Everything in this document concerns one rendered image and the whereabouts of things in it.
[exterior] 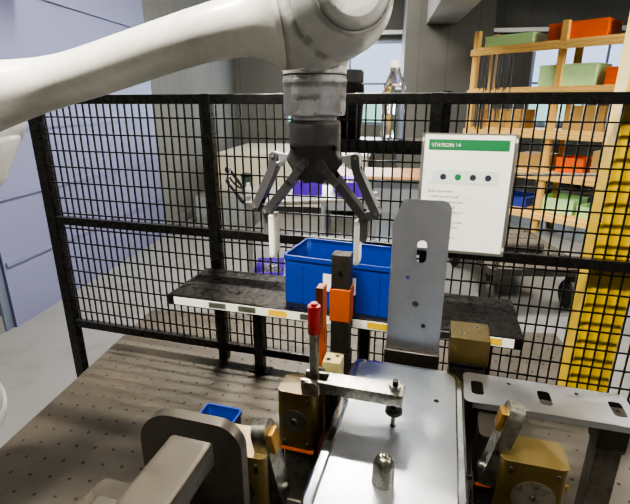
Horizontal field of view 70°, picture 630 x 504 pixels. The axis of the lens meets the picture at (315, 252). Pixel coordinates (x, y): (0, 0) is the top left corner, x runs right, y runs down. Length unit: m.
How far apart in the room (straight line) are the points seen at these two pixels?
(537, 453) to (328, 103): 0.58
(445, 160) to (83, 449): 1.16
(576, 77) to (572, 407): 5.23
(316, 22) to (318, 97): 0.20
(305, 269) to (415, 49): 6.26
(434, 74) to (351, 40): 6.77
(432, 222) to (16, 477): 1.11
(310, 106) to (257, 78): 8.00
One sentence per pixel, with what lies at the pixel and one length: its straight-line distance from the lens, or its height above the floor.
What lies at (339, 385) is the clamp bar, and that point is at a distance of 0.79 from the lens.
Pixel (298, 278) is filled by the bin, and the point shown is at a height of 1.10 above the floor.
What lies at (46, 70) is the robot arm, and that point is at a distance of 0.68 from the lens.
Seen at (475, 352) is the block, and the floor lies 1.03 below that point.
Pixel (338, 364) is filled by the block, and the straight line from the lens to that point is 0.86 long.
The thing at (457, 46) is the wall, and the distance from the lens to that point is 7.29.
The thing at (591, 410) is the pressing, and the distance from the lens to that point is 0.99.
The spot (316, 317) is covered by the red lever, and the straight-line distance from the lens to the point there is 0.75.
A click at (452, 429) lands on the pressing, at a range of 0.85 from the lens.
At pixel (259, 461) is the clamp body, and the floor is 1.07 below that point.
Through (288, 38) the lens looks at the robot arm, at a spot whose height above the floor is 1.58.
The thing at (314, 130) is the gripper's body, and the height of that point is 1.49.
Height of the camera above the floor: 1.52
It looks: 18 degrees down
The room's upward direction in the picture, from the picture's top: straight up
